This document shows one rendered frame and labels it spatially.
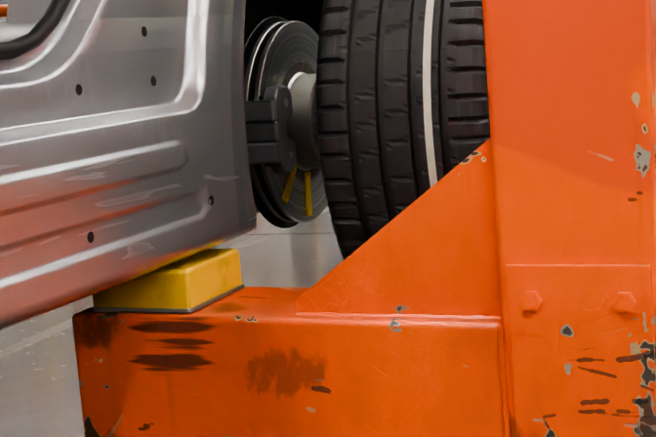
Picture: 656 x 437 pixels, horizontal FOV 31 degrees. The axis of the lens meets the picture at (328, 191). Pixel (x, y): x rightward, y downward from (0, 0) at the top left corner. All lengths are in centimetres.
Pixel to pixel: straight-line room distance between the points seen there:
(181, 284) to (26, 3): 48
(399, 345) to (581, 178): 26
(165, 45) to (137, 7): 7
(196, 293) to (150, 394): 13
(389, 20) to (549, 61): 42
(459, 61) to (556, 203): 37
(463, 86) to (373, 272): 32
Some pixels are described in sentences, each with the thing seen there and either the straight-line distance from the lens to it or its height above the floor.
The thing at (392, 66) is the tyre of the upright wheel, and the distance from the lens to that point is 152.
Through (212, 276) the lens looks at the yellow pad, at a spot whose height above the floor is 71.
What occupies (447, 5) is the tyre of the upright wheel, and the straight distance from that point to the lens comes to 153.
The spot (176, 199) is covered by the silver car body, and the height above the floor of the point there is 81.
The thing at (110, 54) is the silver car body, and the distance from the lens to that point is 128.
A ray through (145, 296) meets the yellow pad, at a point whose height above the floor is 70.
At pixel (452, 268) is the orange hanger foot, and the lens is 123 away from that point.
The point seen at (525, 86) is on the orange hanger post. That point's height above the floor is 92.
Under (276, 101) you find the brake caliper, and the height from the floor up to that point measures 89.
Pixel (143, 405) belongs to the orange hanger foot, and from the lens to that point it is 141.
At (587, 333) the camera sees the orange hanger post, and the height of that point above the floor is 67.
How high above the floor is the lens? 97
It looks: 7 degrees down
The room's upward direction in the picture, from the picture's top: 5 degrees counter-clockwise
